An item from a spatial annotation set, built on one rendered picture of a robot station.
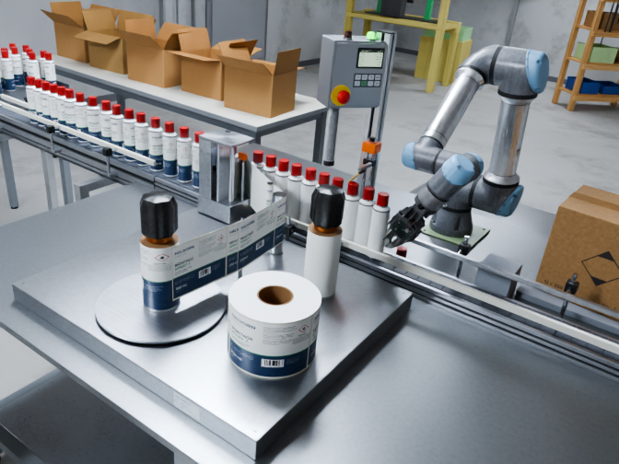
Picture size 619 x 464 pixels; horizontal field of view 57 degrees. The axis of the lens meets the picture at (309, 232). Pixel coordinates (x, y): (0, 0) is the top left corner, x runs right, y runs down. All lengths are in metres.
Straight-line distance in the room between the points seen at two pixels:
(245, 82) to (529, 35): 7.58
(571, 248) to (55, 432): 1.69
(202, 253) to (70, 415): 0.95
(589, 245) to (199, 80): 2.67
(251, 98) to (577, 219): 2.18
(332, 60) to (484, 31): 9.11
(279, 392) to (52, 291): 0.66
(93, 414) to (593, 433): 1.53
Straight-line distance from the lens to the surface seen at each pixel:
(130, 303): 1.46
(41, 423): 2.17
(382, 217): 1.65
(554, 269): 1.78
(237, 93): 3.46
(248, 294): 1.23
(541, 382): 1.49
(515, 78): 1.81
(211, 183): 1.84
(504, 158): 1.90
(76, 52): 4.68
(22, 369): 2.75
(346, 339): 1.37
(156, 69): 3.94
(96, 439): 2.07
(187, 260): 1.38
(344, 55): 1.65
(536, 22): 10.43
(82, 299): 1.51
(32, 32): 6.04
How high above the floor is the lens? 1.71
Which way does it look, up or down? 27 degrees down
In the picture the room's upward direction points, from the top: 5 degrees clockwise
